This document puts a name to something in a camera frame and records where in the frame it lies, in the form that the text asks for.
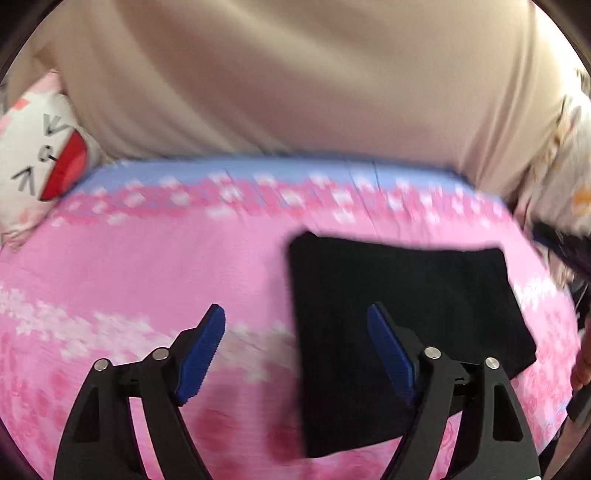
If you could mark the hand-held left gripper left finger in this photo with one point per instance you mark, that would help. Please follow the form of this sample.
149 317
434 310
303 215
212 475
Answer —
205 350

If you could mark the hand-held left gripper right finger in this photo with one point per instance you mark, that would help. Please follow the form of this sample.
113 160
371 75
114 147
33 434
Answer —
390 350

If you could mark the black pants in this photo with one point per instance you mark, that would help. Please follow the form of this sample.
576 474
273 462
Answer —
415 295

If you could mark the person's right hand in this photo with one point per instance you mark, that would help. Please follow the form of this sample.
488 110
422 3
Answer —
584 355

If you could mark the pink rose bedsheet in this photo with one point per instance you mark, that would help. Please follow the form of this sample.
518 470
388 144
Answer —
152 258

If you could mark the pale floral quilt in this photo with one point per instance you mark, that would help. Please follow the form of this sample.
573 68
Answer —
563 175

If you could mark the white cat face pillow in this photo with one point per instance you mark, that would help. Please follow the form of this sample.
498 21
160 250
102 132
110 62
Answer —
32 147

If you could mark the beige cloth drape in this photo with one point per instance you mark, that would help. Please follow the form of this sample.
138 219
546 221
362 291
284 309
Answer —
300 78

